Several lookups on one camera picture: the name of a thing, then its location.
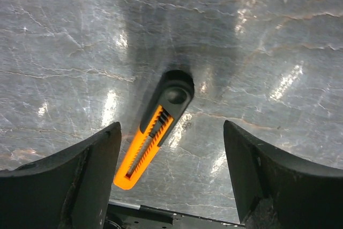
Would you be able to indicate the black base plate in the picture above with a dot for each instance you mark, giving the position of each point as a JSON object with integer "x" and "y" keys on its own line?
{"x": 124, "y": 215}

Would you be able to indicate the orange utility knife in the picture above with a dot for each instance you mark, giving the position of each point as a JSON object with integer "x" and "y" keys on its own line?
{"x": 172, "y": 95}

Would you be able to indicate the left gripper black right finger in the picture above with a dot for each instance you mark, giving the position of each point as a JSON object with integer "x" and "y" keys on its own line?
{"x": 276, "y": 189}

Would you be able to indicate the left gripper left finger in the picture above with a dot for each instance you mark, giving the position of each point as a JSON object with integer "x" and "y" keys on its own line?
{"x": 68, "y": 189}

